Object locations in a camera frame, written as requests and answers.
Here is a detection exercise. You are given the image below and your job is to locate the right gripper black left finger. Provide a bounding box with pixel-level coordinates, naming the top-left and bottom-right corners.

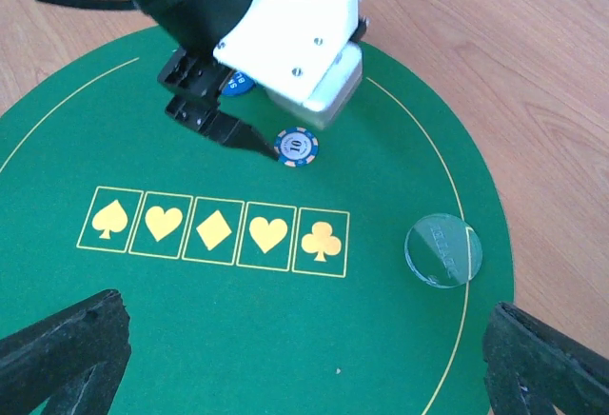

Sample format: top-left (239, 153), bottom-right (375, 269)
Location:
top-left (1, 289), bottom-right (131, 414)

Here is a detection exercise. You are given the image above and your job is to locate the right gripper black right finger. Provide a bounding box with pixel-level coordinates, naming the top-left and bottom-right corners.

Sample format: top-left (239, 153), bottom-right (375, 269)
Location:
top-left (482, 303), bottom-right (608, 414)

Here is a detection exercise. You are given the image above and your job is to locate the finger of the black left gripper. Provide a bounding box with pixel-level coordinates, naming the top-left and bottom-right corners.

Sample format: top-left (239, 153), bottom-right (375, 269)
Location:
top-left (165, 95), bottom-right (279, 161)

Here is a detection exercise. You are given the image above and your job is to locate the blue small blind button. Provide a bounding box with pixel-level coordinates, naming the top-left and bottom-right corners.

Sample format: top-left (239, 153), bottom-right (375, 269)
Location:
top-left (222, 71), bottom-right (256, 97)

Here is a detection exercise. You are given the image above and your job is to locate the blue orange ten chip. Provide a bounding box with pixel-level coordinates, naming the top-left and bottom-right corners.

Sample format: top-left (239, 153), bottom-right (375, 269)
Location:
top-left (274, 127), bottom-right (319, 168)

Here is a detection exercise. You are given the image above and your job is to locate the clear round dealer button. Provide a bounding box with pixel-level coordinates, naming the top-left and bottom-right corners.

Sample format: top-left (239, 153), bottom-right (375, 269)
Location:
top-left (404, 213), bottom-right (483, 289)

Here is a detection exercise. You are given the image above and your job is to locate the round green poker mat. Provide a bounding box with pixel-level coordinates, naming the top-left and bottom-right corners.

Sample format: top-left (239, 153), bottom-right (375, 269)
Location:
top-left (1, 29), bottom-right (513, 414)

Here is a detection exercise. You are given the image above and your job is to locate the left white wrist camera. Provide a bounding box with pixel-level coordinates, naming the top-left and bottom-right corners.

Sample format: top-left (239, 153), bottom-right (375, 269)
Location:
top-left (213, 0), bottom-right (363, 128)

